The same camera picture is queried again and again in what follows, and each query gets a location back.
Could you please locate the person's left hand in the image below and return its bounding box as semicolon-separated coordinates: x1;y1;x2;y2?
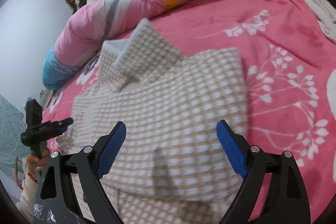
26;148;50;181

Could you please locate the pink floral bed sheet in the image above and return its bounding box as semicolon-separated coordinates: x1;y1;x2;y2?
45;0;335;219

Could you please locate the white fluffy blanket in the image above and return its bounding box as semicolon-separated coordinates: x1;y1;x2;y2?
304;0;335;44

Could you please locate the white sleeved left forearm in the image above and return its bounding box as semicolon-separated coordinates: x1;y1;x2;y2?
15;153;39;223

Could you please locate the beige white checked sweater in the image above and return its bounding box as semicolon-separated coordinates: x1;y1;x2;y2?
57;19;247;223

